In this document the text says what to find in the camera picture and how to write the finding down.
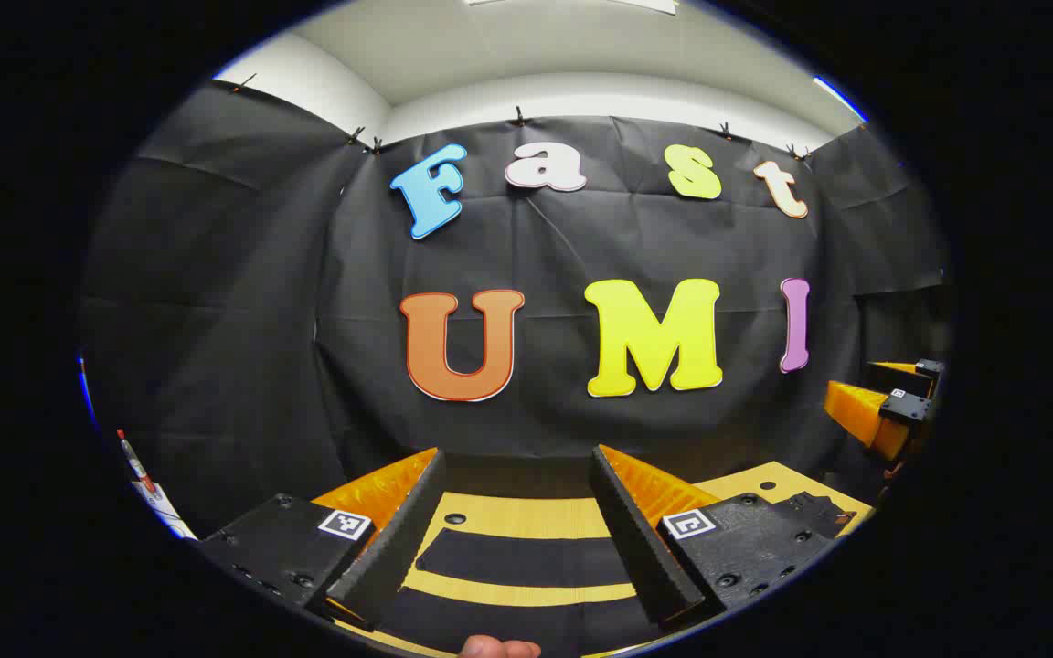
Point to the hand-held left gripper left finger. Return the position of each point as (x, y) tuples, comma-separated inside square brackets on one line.
[(394, 548)]

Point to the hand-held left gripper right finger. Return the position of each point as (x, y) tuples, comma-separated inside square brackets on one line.
[(641, 548)]

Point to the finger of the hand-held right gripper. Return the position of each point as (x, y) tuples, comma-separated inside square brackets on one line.
[(856, 411), (892, 376)]

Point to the black backdrop cloth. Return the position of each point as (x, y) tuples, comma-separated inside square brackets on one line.
[(307, 274)]

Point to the dark jeans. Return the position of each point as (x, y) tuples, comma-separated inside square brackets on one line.
[(517, 557)]

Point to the red and white pen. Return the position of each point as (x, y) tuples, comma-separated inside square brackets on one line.
[(135, 466)]

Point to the white paper sheet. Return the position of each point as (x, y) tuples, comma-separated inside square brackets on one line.
[(165, 516)]

